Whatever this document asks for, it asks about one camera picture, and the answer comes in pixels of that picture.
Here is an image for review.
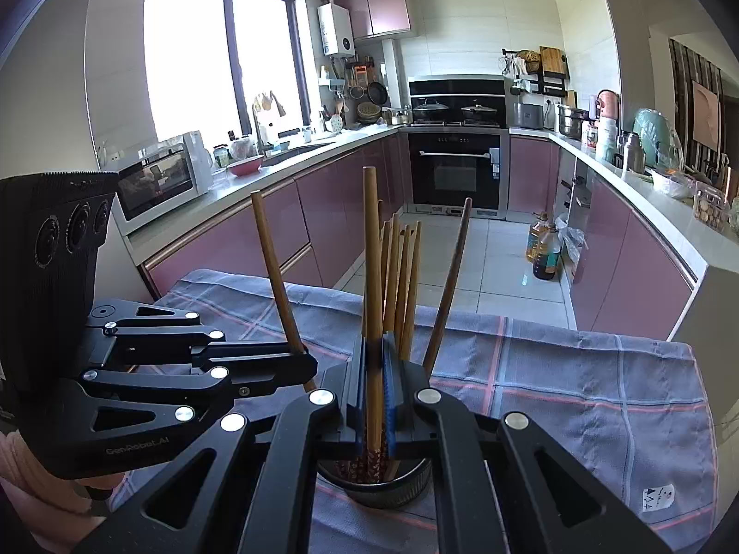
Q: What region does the black range hood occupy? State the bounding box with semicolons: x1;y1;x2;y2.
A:
408;75;509;129

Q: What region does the steel stock pot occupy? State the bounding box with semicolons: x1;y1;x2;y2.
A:
556;104;590;141

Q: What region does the black wall spice rack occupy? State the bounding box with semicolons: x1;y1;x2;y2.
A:
501;46;570;99

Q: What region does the pink thermos jug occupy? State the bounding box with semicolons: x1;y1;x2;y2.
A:
596;89;620;123

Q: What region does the pink wall cabinet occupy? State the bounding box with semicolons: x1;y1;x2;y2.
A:
334;0;412;39

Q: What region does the kitchen window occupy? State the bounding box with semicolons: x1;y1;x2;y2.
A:
143;0;311;149

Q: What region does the dark sauce bottle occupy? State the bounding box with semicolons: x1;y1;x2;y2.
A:
533;228;561;280

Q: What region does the purple plaid tablecloth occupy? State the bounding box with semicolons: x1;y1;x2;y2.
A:
109;266;721;554

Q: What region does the wooden chopstick plain brown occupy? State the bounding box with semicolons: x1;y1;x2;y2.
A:
250;192;307;360

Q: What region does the pink bowl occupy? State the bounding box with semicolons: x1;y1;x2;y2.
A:
227;155;264;176

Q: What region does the yellow cooking oil bottle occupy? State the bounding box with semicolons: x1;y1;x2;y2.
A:
526;211;550;263

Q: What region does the black built-in oven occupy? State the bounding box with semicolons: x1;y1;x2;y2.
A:
407;126;510;217

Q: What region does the black mesh utensil holder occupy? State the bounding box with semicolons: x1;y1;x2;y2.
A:
318;458;432;509

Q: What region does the white water heater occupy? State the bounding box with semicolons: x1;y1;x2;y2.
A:
317;1;356;58

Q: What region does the left hand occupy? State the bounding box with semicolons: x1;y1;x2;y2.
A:
1;430;125;553

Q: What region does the wooden chopstick red patterned end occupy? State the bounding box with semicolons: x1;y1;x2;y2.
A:
422;198;472;378

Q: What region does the mint green kettle appliance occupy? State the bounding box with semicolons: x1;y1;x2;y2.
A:
633;108;685;171

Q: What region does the white microwave oven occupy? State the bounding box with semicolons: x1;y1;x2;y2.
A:
110;132;213;234

